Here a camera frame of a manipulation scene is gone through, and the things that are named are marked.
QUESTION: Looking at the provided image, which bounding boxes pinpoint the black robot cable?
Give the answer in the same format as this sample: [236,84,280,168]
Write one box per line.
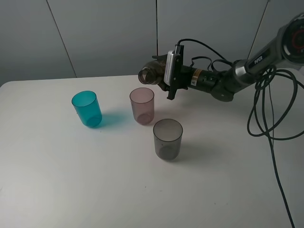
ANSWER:
[177,39,304,228]

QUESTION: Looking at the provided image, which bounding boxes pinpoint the pink translucent plastic cup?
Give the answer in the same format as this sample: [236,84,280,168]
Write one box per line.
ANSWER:
[130,87,154,125]

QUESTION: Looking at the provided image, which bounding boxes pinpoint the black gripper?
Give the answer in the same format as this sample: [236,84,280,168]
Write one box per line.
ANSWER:
[152,54,194,92]

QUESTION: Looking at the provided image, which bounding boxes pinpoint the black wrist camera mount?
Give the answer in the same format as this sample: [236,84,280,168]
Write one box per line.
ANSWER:
[163,43,185,100]

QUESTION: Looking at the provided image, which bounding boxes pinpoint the teal plastic cup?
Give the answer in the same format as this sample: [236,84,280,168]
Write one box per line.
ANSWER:
[71,91,102,128]

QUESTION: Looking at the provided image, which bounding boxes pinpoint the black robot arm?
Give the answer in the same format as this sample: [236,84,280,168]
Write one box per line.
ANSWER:
[138,13,304,102]

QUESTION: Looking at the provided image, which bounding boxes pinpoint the smoky translucent water bottle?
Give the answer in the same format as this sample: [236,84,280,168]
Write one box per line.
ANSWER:
[138,60,166,85]

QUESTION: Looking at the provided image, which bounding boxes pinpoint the grey translucent plastic cup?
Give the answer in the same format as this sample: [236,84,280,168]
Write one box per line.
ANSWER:
[153,119,183,161]

